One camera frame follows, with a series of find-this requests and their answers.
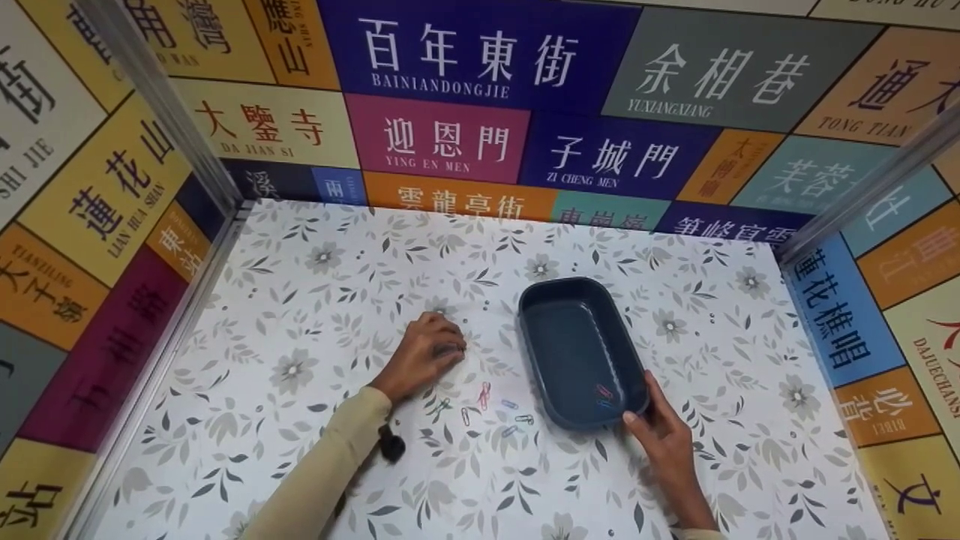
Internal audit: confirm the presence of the person's left hand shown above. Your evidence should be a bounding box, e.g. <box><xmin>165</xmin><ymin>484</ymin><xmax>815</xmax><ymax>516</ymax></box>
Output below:
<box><xmin>368</xmin><ymin>311</ymin><xmax>468</xmax><ymax>407</ymax></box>

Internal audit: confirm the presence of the dark blue plastic tray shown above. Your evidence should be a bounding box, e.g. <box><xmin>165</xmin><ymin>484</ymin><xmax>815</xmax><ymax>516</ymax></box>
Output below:
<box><xmin>517</xmin><ymin>277</ymin><xmax>652</xmax><ymax>432</ymax></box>

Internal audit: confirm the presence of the person's right forearm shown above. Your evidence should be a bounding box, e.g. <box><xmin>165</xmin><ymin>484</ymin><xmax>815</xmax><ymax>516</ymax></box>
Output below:
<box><xmin>670</xmin><ymin>474</ymin><xmax>727</xmax><ymax>540</ymax></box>

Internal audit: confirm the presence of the person's right hand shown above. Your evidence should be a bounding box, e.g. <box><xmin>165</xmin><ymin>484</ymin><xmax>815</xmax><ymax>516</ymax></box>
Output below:
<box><xmin>621</xmin><ymin>369</ymin><xmax>706</xmax><ymax>488</ymax></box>

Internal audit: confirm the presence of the person's left forearm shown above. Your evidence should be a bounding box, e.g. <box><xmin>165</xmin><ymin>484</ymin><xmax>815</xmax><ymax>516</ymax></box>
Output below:
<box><xmin>238</xmin><ymin>385</ymin><xmax>395</xmax><ymax>540</ymax></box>

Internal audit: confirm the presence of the group of coloured paper clips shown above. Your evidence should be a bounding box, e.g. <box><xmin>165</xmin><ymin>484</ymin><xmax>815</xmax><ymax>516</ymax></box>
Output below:
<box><xmin>430</xmin><ymin>381</ymin><xmax>536</xmax><ymax>439</ymax></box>

